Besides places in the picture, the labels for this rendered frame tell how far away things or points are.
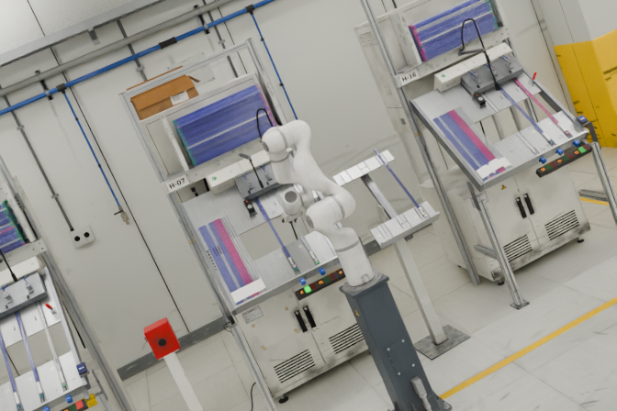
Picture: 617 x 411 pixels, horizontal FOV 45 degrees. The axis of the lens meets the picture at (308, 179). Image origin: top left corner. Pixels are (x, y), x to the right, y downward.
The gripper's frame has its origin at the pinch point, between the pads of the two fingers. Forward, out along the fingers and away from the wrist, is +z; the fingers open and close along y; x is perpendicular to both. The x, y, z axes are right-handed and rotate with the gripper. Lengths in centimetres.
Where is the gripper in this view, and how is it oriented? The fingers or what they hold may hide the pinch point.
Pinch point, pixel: (292, 220)
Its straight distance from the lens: 387.0
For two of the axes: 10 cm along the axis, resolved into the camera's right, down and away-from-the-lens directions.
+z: 0.0, 4.1, 9.1
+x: 4.6, 8.1, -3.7
